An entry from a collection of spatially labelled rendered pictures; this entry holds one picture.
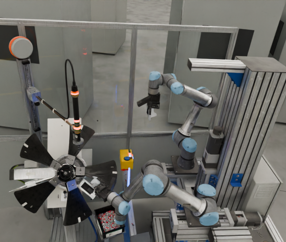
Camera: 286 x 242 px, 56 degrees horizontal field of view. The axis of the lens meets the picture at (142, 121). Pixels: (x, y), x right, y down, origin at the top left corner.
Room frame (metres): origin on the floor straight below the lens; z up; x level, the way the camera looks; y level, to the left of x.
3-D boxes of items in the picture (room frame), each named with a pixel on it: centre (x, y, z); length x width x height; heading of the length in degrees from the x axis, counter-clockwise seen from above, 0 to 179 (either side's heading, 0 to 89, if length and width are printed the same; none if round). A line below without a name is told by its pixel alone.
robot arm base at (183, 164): (1.75, -0.39, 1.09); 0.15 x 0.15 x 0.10
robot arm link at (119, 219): (1.16, 0.09, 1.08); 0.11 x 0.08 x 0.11; 178
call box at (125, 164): (1.76, 0.11, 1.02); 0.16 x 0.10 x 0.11; 11
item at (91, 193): (1.44, 0.37, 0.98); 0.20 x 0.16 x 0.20; 11
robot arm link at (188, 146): (1.76, -0.39, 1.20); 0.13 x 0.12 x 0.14; 24
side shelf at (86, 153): (1.92, 0.63, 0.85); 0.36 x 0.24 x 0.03; 101
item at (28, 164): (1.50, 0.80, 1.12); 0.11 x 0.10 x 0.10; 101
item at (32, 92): (1.84, 0.86, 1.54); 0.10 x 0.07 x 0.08; 46
